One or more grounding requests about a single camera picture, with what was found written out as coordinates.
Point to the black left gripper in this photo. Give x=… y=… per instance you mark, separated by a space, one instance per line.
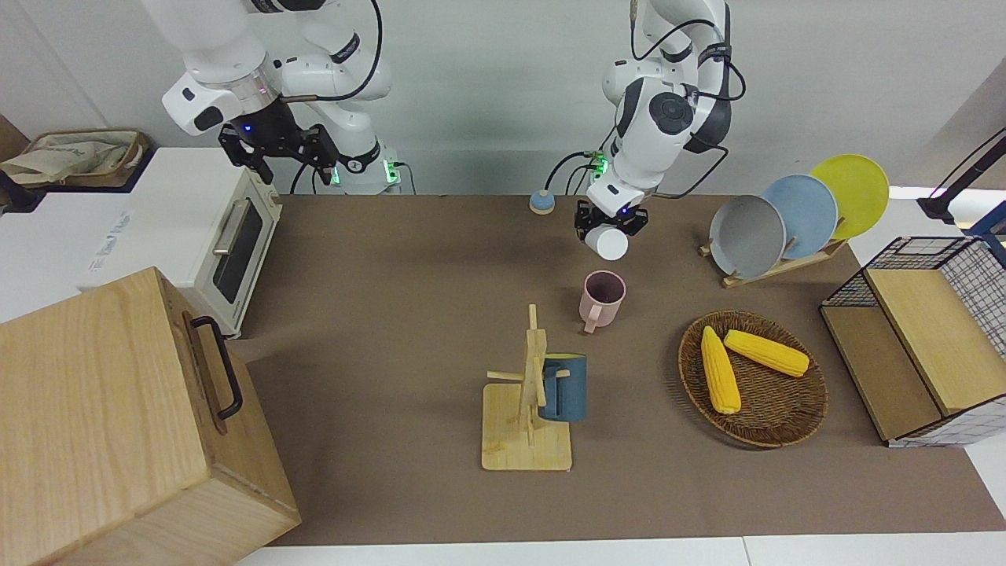
x=609 y=214

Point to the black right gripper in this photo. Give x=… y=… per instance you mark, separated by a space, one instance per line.
x=275 y=130

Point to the pink mug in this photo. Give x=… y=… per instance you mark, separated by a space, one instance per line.
x=601 y=303

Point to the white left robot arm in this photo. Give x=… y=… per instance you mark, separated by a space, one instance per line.
x=640 y=157

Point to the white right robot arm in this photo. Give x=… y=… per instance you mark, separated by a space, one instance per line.
x=220 y=47

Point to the small blue bell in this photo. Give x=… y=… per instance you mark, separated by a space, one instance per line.
x=541 y=200

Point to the grey plate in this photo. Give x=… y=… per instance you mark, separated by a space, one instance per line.
x=747 y=236

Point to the white toaster oven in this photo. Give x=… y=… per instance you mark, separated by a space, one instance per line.
x=157 y=204

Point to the dark blue mug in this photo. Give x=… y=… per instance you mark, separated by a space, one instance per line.
x=566 y=393

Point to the wooden plate rack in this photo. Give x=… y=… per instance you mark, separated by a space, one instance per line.
x=778 y=269

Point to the yellow corn cob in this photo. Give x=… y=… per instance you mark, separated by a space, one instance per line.
x=719 y=373
x=766 y=354

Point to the light blue plate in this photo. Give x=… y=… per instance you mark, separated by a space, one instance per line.
x=809 y=212

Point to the white crumpled bag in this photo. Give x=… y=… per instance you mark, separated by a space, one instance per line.
x=71 y=153

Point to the wooden mug tree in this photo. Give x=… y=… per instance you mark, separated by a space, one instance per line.
x=519 y=448

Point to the brown wicker basket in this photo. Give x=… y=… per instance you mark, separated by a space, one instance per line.
x=774 y=409

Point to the yellow plate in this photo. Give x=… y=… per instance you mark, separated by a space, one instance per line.
x=857 y=189

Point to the black plastic object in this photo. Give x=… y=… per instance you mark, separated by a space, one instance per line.
x=12 y=196

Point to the brown cardboard sheet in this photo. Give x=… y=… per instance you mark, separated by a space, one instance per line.
x=9 y=141

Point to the brown table mat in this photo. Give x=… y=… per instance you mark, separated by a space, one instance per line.
x=377 y=440

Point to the wooden drawer cabinet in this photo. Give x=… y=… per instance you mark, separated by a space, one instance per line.
x=102 y=409

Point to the blue metal bracket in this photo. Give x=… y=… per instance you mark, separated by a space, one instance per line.
x=992 y=232

